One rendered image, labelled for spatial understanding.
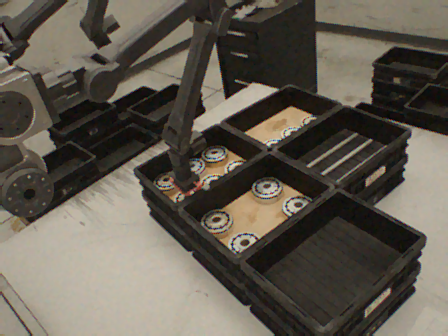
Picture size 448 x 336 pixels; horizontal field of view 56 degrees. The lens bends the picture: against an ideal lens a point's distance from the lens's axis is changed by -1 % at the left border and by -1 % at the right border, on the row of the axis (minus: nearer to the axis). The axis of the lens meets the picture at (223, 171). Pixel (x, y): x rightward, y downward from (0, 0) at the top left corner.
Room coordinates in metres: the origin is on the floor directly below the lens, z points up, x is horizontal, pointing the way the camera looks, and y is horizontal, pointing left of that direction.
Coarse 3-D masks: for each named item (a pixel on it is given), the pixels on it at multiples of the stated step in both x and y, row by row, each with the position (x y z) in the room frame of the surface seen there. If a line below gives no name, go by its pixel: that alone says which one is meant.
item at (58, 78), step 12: (36, 72) 0.80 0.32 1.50; (48, 72) 0.83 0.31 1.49; (60, 72) 0.85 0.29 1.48; (36, 84) 0.79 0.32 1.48; (48, 84) 0.81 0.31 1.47; (60, 84) 0.82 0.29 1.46; (72, 84) 0.84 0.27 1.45; (48, 96) 0.80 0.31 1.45; (60, 96) 0.82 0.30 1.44; (48, 108) 0.79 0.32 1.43; (60, 120) 0.80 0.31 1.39
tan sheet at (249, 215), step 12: (288, 192) 1.08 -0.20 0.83; (240, 204) 1.07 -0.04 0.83; (252, 204) 1.06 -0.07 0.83; (264, 204) 1.04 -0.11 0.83; (276, 204) 1.03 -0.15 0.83; (240, 216) 1.01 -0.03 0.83; (252, 216) 1.00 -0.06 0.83; (264, 216) 0.99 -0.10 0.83; (276, 216) 0.98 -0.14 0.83; (240, 228) 0.96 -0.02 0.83; (252, 228) 0.95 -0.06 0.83; (264, 228) 0.94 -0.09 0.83; (228, 240) 0.92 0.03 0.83
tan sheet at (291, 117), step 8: (280, 112) 1.61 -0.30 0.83; (288, 112) 1.60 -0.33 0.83; (296, 112) 1.59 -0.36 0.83; (304, 112) 1.57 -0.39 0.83; (272, 120) 1.56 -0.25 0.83; (280, 120) 1.55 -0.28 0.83; (288, 120) 1.53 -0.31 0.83; (296, 120) 1.52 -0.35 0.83; (256, 128) 1.52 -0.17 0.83; (264, 128) 1.51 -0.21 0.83; (272, 128) 1.50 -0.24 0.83; (280, 128) 1.48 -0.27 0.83; (256, 136) 1.46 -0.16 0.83; (264, 136) 1.45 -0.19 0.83; (272, 136) 1.44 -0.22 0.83; (280, 136) 1.42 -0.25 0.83
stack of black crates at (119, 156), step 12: (120, 132) 2.35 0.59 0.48; (132, 132) 2.39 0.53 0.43; (144, 132) 2.28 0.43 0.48; (96, 144) 2.25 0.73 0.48; (108, 144) 2.28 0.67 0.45; (120, 144) 2.33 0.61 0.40; (132, 144) 2.34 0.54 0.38; (144, 144) 2.31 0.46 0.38; (96, 156) 2.22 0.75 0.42; (108, 156) 2.25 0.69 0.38; (120, 156) 2.23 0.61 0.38; (132, 156) 2.06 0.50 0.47; (108, 168) 1.96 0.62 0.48
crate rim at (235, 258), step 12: (264, 156) 1.18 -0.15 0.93; (276, 156) 1.16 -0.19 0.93; (240, 168) 1.13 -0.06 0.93; (300, 168) 1.07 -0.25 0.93; (228, 180) 1.09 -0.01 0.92; (324, 180) 0.99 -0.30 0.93; (204, 192) 1.05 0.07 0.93; (324, 192) 0.94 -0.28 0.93; (312, 204) 0.90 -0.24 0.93; (180, 216) 0.98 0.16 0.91; (204, 228) 0.88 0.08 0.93; (276, 228) 0.83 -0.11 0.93; (216, 240) 0.83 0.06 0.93; (228, 252) 0.78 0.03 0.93; (240, 252) 0.77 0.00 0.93
